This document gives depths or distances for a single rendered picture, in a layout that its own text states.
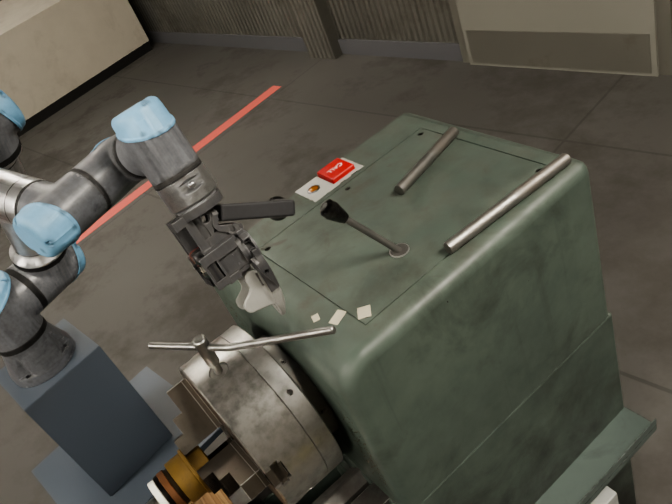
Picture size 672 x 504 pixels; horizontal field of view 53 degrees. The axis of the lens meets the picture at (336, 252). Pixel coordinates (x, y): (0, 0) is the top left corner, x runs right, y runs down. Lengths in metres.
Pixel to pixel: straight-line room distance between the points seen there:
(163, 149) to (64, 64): 6.32
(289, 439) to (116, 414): 0.68
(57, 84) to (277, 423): 6.30
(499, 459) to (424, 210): 0.52
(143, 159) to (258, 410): 0.43
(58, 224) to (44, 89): 6.23
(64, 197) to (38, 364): 0.70
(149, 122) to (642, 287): 2.18
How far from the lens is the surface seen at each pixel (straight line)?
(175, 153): 0.93
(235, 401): 1.11
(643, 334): 2.62
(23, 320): 1.57
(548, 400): 1.46
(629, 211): 3.12
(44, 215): 0.95
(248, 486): 1.14
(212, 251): 0.95
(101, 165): 1.00
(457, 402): 1.23
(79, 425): 1.68
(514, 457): 1.47
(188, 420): 1.23
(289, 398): 1.11
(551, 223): 1.22
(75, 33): 7.27
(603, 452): 1.70
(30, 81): 7.12
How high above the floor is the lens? 1.97
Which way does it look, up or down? 36 degrees down
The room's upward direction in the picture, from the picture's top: 24 degrees counter-clockwise
